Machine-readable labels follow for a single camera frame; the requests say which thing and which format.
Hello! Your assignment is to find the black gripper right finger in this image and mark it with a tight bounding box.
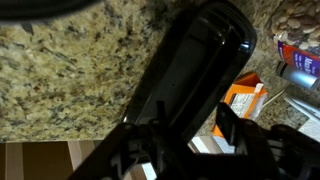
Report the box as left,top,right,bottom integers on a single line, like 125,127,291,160
186,101,320,180

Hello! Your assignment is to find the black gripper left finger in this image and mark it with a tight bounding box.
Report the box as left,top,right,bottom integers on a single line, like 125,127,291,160
67,99,174,180

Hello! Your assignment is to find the black rectangular plastic bowl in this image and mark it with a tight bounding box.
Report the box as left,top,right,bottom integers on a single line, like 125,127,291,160
122,0,258,143

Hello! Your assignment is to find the white paper sheet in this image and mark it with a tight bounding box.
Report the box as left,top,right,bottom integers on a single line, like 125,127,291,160
297,118,320,143

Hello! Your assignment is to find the orange snack packet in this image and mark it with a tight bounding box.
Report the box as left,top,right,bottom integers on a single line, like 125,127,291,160
211,71,270,139

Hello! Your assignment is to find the silver foil tube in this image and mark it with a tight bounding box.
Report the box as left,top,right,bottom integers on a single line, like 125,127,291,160
284,94,320,122

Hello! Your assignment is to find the large wooden slat chair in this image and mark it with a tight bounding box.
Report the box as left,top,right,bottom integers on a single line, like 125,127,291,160
0,139,103,180

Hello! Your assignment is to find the silver cylindrical bottle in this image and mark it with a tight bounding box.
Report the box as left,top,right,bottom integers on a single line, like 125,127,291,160
275,60,320,92

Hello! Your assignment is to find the nut jar with blue lid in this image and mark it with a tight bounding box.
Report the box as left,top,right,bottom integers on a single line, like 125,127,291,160
269,0,320,78

